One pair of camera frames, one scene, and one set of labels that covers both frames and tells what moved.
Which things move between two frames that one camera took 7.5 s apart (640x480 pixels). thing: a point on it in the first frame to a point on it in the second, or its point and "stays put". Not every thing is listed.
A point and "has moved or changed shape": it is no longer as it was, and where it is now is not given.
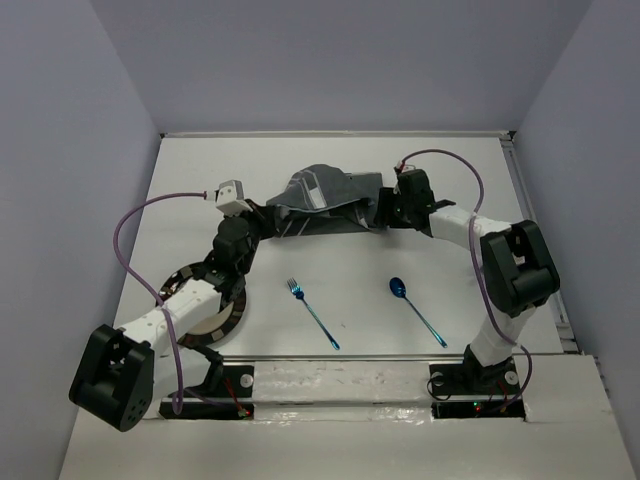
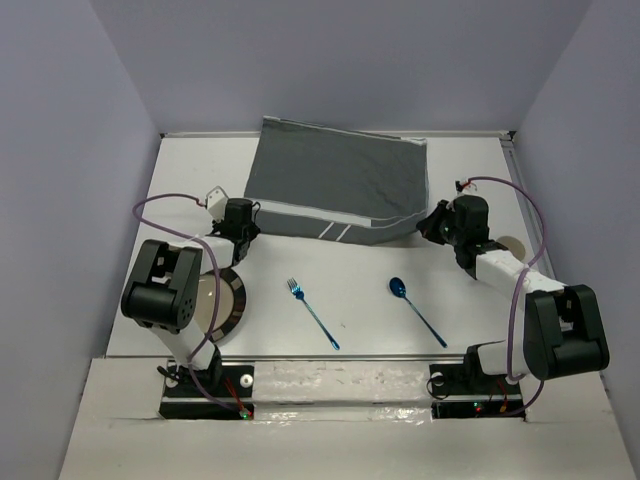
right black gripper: x=384 y=215 to x=427 y=225
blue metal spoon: x=398 y=288 stays put
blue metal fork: x=299 y=294 stays put
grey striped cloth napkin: x=324 y=199 has moved or changed shape
